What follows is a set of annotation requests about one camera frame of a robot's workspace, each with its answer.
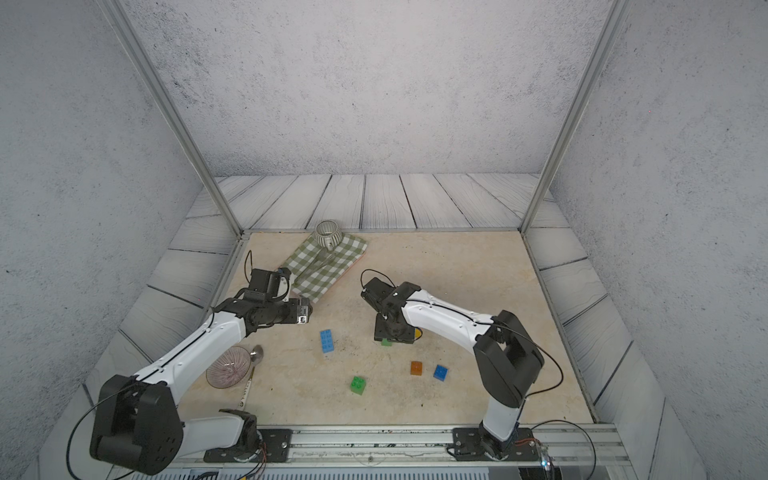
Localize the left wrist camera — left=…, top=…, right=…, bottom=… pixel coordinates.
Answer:
left=244, top=268, right=291, bottom=303

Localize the aluminium front rail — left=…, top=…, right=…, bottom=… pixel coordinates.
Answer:
left=157, top=421, right=641, bottom=479

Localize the right aluminium frame post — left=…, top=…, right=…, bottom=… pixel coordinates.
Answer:
left=519, top=0, right=632, bottom=235

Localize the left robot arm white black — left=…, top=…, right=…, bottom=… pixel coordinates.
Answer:
left=89, top=297, right=312, bottom=475

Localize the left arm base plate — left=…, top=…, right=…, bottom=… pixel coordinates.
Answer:
left=203, top=428, right=293, bottom=464

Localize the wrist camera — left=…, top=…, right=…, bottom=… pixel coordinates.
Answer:
left=244, top=268, right=291, bottom=303
left=361, top=277, right=396, bottom=312

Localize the left aluminium frame post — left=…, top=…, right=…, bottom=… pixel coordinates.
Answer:
left=98, top=0, right=245, bottom=239

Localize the aluminium frame post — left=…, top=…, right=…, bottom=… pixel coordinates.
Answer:
left=519, top=0, right=632, bottom=235
left=98, top=0, right=245, bottom=239

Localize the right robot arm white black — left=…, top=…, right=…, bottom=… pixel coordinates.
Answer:
left=361, top=278, right=545, bottom=448

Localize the light blue long lego brick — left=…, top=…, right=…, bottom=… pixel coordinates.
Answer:
left=320, top=329, right=335, bottom=354

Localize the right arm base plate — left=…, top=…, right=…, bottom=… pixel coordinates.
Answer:
left=446, top=427, right=541, bottom=462

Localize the dark blue lego brick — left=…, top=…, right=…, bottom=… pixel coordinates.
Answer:
left=433, top=365, right=448, bottom=382

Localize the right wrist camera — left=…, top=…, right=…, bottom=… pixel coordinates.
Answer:
left=361, top=277, right=396, bottom=312

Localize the green checkered cloth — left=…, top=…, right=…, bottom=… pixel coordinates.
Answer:
left=282, top=234, right=368, bottom=303

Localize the pink glass bowl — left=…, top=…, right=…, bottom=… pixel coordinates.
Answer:
left=206, top=346, right=252, bottom=389

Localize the orange lego brick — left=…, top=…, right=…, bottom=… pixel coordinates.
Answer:
left=410, top=361, right=423, bottom=376

